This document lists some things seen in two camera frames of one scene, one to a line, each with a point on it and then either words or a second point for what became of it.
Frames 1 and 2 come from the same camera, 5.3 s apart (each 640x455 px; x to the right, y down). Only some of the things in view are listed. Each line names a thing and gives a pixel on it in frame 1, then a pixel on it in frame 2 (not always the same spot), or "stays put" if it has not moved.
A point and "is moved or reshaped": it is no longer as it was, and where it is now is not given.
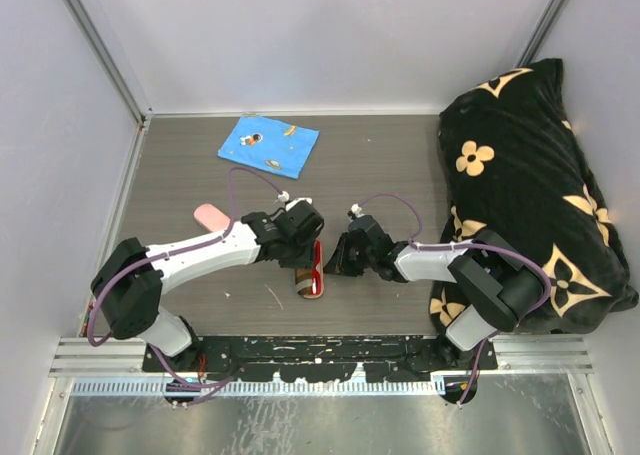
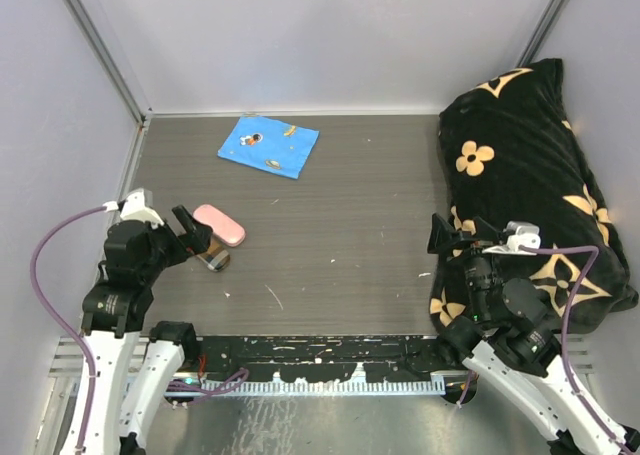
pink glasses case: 212,217 stays put
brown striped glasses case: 303,279 is moved or reshaped
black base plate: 284,357 stays put
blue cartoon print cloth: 270,144 stays put
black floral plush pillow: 516,167 stays put
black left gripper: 303,262 to 195,240
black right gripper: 338,263 to 442,235
